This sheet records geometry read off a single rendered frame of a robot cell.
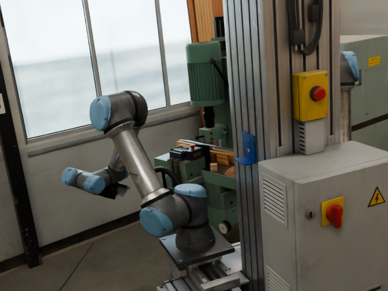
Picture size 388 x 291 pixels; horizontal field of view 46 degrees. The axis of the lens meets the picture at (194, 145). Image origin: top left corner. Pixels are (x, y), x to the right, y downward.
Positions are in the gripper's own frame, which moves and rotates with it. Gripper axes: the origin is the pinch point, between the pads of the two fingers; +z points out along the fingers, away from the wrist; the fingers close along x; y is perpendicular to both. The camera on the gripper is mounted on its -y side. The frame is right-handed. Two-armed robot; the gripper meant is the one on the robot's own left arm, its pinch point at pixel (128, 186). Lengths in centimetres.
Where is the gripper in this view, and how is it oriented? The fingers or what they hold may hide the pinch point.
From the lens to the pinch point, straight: 220.4
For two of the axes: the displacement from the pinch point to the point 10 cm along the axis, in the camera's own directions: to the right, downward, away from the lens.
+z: 6.1, 2.5, 7.5
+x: 7.4, 1.6, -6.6
